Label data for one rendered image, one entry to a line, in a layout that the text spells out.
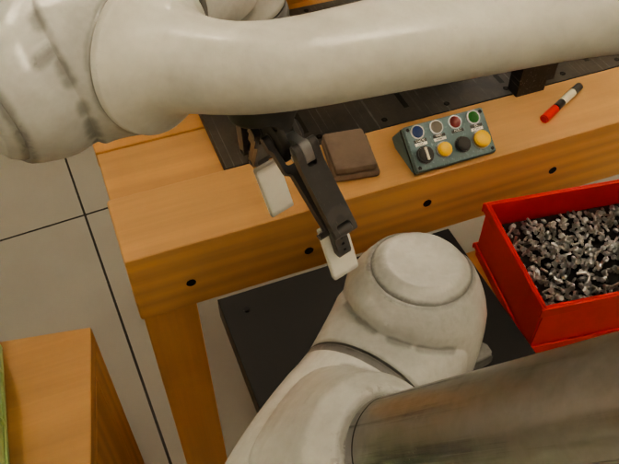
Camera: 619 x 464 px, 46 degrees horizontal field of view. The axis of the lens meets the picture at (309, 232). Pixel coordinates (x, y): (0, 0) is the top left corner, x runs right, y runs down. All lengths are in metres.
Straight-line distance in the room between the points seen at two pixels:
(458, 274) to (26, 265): 1.82
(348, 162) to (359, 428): 0.65
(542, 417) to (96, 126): 0.32
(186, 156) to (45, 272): 1.15
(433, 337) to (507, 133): 0.66
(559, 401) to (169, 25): 0.31
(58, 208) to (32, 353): 1.38
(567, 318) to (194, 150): 0.67
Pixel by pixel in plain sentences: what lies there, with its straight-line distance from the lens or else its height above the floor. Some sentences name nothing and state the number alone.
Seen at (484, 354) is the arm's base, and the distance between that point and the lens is 0.99.
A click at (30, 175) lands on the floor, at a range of 2.68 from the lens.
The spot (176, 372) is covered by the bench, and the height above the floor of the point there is 0.56.
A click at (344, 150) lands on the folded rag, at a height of 0.93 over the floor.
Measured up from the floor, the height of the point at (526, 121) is 0.90.
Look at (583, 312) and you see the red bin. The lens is 1.11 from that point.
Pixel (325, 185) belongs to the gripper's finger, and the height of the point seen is 1.27.
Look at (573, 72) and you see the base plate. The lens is 1.51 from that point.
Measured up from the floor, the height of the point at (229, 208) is 0.90.
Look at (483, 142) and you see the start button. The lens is 1.25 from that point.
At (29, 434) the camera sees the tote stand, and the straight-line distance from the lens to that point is 1.12.
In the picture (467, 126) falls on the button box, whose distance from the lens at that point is 1.26.
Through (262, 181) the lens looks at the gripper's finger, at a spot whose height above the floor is 1.17.
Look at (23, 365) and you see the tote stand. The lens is 1.18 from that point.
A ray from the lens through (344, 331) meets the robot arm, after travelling 0.75.
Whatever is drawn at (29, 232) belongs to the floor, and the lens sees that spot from 2.49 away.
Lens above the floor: 1.74
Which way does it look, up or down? 48 degrees down
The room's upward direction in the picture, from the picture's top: straight up
